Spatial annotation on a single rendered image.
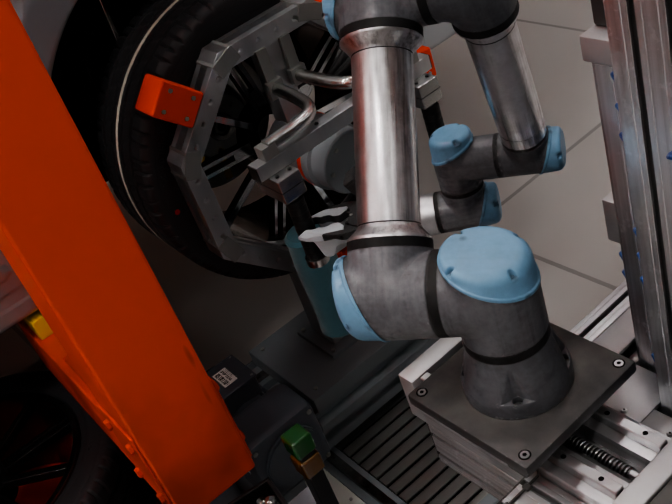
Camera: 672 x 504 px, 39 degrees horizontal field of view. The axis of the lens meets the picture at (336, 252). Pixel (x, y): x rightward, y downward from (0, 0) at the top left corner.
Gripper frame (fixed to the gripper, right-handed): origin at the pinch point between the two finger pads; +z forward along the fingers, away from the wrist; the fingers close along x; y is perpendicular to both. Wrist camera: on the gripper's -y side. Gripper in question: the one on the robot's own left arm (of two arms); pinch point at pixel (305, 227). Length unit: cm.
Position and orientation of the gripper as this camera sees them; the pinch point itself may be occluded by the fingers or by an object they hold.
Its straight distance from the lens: 173.5
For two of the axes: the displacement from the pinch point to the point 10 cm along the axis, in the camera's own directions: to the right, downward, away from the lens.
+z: -9.5, 1.6, 2.7
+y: 2.9, 7.7, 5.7
